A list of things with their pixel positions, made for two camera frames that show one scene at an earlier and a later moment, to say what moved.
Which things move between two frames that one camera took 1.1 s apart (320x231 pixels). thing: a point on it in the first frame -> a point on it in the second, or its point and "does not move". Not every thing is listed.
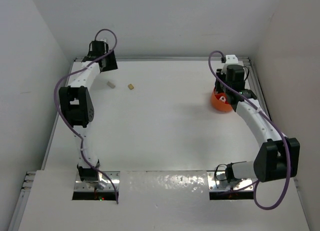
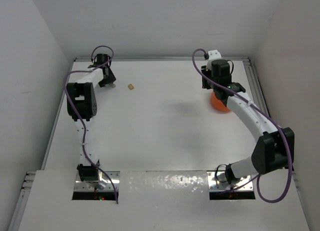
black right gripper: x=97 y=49 -> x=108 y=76
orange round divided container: x=217 y=104 does not move
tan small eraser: x=130 y=86 does not move
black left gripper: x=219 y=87 -> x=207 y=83
